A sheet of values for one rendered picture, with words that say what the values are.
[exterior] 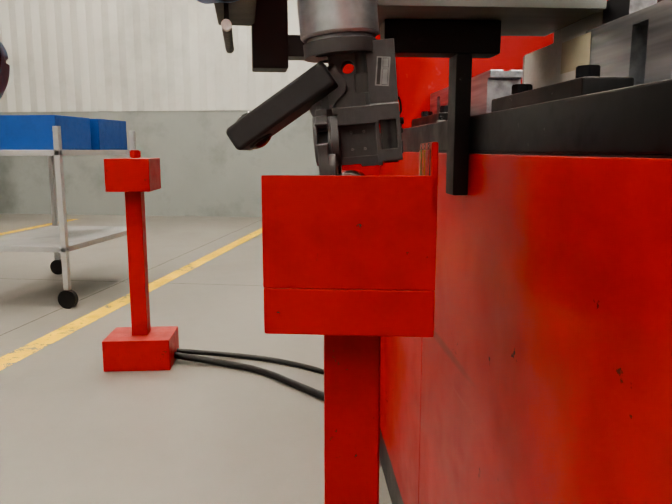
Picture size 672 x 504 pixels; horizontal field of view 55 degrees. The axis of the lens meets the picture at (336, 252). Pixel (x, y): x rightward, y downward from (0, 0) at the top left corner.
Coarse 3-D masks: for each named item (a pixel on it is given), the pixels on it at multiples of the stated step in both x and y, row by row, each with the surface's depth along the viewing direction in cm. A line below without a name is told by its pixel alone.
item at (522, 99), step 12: (552, 84) 72; (564, 84) 68; (576, 84) 65; (588, 84) 64; (600, 84) 64; (612, 84) 64; (624, 84) 64; (504, 96) 88; (516, 96) 82; (528, 96) 78; (540, 96) 74; (552, 96) 71; (564, 96) 68; (492, 108) 92; (504, 108) 87
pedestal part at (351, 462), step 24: (336, 336) 68; (360, 336) 67; (336, 360) 68; (360, 360) 68; (336, 384) 68; (360, 384) 68; (336, 408) 69; (360, 408) 69; (336, 432) 69; (360, 432) 69; (336, 456) 70; (360, 456) 70; (336, 480) 70; (360, 480) 70
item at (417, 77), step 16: (512, 48) 165; (528, 48) 165; (400, 64) 164; (416, 64) 164; (432, 64) 164; (448, 64) 164; (480, 64) 165; (496, 64) 165; (512, 64) 166; (400, 80) 164; (416, 80) 165; (432, 80) 165; (448, 80) 165; (400, 96) 165; (416, 96) 165; (416, 112) 166
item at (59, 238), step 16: (48, 160) 420; (64, 192) 331; (64, 208) 332; (64, 224) 332; (0, 240) 358; (16, 240) 358; (32, 240) 358; (48, 240) 358; (64, 240) 333; (80, 240) 358; (96, 240) 365; (64, 256) 334; (64, 272) 336; (64, 288) 337; (64, 304) 339
